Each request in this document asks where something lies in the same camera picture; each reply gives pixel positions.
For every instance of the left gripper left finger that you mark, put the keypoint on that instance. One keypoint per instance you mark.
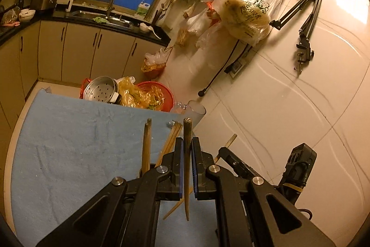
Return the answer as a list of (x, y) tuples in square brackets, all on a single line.
[(124, 213)]

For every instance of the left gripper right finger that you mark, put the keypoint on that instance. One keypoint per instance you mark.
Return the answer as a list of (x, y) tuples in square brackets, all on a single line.
[(249, 210)]

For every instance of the black utensil holder cup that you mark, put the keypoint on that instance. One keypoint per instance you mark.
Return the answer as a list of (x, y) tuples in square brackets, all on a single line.
[(140, 173)]

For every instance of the blue towel mat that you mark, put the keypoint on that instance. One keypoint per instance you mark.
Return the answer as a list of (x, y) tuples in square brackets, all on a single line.
[(69, 149)]

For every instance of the clear glass mug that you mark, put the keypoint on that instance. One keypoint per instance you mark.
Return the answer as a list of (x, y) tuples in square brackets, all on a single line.
[(192, 110)]

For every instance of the yellow plastic bag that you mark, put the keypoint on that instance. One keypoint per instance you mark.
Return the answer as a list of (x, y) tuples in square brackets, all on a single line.
[(130, 94)]

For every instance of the red plastic basin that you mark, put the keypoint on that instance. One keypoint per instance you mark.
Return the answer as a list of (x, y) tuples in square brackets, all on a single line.
[(158, 96)]

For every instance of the steel steamer pot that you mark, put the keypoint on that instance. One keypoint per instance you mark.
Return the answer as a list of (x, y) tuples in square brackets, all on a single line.
[(102, 89)]

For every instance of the plastic bag of noodles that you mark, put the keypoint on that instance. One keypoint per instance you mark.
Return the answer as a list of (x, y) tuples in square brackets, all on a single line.
[(247, 20)]

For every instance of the sink faucet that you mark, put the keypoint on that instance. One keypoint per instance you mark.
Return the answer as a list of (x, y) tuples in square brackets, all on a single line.
[(110, 8)]

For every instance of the green detergent bottle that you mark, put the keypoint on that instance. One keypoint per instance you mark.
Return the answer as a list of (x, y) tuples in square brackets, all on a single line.
[(142, 9)]

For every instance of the white bowl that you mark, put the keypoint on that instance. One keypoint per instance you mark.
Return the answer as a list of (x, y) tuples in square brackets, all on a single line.
[(26, 15)]

